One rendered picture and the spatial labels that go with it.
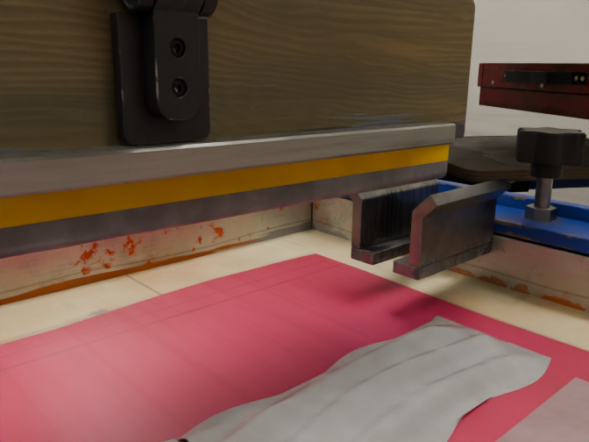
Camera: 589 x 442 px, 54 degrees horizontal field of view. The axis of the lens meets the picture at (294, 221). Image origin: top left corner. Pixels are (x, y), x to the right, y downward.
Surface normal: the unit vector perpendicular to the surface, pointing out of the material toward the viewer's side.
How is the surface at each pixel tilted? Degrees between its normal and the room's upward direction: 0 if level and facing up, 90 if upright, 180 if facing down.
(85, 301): 0
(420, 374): 30
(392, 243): 0
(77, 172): 90
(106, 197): 90
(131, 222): 90
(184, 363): 0
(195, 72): 90
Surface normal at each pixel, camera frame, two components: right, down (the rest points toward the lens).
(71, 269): 0.67, 0.20
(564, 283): -0.74, 0.17
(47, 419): 0.01, -0.97
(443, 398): 0.36, -0.70
